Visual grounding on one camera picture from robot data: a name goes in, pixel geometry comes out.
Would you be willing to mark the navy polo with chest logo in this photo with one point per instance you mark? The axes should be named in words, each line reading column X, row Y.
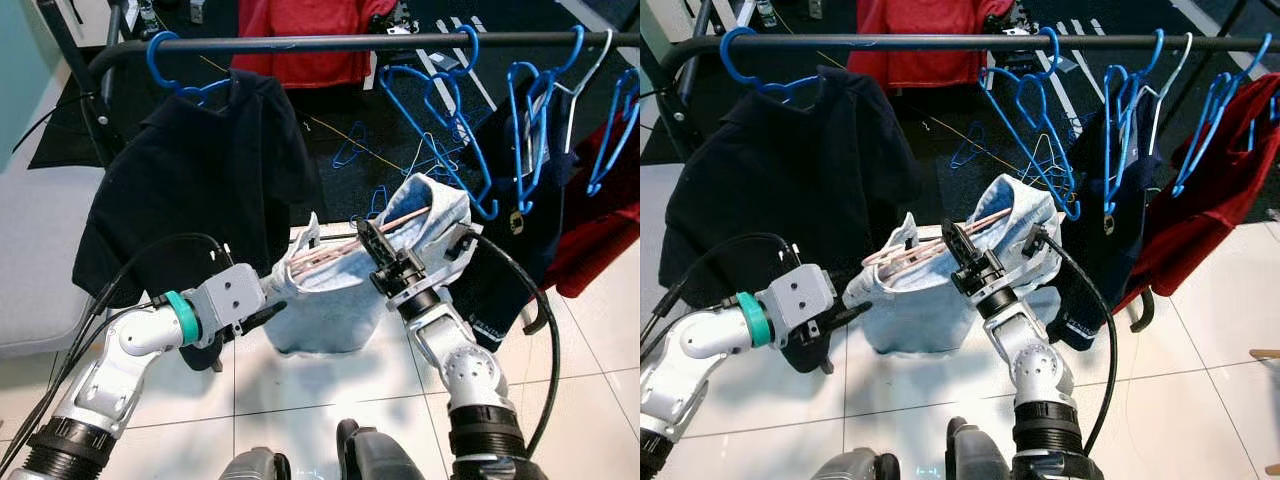
column 500, row 290
column 1090, row 300

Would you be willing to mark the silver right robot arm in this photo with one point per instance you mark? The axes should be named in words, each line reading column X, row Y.
column 470, row 375
column 1040, row 375

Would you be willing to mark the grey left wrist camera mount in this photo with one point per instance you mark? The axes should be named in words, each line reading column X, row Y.
column 800, row 298
column 232, row 295

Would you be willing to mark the plain dark polo shirt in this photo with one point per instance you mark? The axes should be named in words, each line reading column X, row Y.
column 190, row 190
column 780, row 190

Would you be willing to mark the grey upholstered ottoman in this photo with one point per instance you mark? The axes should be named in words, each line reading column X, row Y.
column 35, row 260
column 655, row 260

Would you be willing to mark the grey right robot leg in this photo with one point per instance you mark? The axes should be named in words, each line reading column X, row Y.
column 380, row 458
column 985, row 458

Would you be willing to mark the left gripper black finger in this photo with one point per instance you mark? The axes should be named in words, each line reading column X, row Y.
column 266, row 317
column 845, row 318

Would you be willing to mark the red shirt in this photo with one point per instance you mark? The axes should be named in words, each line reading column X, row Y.
column 600, row 230
column 1200, row 230

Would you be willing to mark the light blue jeans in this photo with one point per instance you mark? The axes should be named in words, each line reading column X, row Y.
column 330, row 310
column 920, row 315

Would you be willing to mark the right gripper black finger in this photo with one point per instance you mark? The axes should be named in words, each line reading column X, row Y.
column 958, row 247
column 373, row 245

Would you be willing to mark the red cloth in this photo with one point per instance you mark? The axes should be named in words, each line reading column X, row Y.
column 310, row 20
column 930, row 20

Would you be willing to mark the grey robot leg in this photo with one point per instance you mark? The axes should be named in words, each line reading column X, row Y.
column 255, row 468
column 985, row 458
column 855, row 468
column 380, row 458

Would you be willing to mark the grey left robot leg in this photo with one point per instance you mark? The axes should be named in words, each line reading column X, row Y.
column 255, row 468
column 855, row 468

